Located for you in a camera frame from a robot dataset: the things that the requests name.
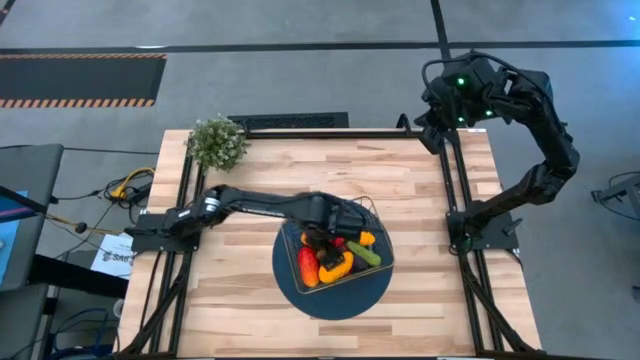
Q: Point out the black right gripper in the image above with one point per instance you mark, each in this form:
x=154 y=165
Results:
x=465 y=92

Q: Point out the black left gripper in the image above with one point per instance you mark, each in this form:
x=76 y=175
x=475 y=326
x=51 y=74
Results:
x=335 y=217

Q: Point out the small bright red pepper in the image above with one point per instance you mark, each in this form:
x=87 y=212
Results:
x=339 y=242

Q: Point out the orange-yellow mini pepper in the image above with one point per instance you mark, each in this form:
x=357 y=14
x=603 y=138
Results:
x=336 y=272

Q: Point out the red and orange pepper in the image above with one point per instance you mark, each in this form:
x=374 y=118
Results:
x=308 y=266

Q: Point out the green pepper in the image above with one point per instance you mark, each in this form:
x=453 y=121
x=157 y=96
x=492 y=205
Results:
x=364 y=253

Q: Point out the yellow mini pepper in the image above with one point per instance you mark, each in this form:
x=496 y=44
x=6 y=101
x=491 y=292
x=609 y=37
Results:
x=367 y=238

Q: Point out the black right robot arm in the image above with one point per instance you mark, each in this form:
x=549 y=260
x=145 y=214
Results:
x=550 y=165

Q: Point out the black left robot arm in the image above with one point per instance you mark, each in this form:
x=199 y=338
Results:
x=260 y=205

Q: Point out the black curved hook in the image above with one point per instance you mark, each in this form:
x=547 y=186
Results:
x=404 y=124

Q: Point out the round blue woven placemat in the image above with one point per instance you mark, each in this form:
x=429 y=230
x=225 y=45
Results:
x=340 y=302

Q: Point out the small potted green plant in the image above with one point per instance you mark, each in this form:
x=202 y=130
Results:
x=217 y=142

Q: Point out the black power adapter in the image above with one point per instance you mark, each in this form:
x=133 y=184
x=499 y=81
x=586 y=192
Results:
x=139 y=194

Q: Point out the grey equipment stand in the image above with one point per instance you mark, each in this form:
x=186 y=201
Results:
x=622 y=192

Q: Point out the white printed paper sheet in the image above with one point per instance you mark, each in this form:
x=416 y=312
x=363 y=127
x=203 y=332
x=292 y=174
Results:
x=115 y=256

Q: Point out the small black round knob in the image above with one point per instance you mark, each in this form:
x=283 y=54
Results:
x=80 y=227

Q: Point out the black bench bar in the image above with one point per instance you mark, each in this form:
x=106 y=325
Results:
x=75 y=275

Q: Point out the black hazard-striped floor mat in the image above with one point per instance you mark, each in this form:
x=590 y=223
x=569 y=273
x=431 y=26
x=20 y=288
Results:
x=80 y=80

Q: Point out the grey side desk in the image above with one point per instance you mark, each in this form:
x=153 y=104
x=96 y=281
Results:
x=25 y=210

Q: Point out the grey low cabinet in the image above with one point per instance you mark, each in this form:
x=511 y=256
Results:
x=20 y=325

